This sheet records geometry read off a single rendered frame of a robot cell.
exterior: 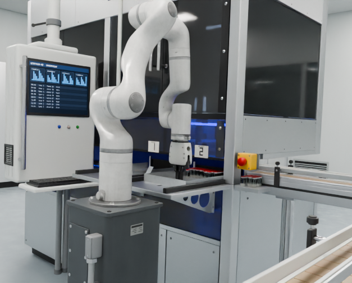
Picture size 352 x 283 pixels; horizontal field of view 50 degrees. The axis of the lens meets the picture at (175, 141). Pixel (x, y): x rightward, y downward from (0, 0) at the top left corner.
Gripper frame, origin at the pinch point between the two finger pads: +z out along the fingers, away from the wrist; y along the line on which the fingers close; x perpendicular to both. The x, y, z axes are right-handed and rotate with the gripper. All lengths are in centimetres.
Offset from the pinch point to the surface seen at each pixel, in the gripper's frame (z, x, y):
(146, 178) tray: 3.2, 2.4, 18.0
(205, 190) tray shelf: 4.9, -4.7, -11.0
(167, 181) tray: 2.8, 2.4, 4.6
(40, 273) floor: 92, -14, 147
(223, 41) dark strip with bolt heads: -62, -24, -3
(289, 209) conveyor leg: 14, -39, -34
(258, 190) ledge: 4.8, -23.7, -25.7
